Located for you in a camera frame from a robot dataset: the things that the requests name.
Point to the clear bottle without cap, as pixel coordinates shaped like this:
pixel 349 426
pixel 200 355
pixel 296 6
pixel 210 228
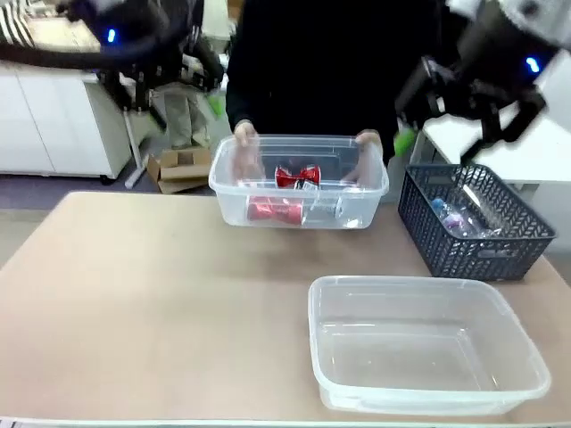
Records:
pixel 488 227

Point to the clear bottle with blue cap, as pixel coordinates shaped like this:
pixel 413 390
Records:
pixel 452 220

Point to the cardboard box on floor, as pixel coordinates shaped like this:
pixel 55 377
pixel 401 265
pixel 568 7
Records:
pixel 183 169

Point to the black white striped bag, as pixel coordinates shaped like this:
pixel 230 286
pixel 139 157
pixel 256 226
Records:
pixel 11 27

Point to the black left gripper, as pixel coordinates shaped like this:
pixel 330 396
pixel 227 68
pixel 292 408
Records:
pixel 134 31

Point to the bystander in beige trousers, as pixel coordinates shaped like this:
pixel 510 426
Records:
pixel 183 120

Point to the crushed grey can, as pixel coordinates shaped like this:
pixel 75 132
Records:
pixel 323 210

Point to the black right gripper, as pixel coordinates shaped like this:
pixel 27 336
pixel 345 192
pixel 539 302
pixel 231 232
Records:
pixel 495 58

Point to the dark grey perforated basket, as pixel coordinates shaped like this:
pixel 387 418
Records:
pixel 473 254

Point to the person's left hand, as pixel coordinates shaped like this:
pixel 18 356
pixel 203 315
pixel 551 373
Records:
pixel 369 147

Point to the person in black clothes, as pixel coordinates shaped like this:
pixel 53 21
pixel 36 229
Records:
pixel 321 67

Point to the person's right hand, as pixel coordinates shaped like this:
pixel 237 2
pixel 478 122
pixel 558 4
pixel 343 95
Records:
pixel 246 138

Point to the crushed red can black label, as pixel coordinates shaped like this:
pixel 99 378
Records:
pixel 294 176

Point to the clear plastic bin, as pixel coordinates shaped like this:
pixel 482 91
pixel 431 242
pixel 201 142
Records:
pixel 299 191
pixel 424 348

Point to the white side table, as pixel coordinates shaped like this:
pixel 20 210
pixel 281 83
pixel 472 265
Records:
pixel 526 156

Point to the white folding table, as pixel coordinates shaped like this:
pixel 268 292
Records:
pixel 134 147

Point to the white cabinet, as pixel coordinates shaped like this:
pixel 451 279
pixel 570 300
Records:
pixel 53 125

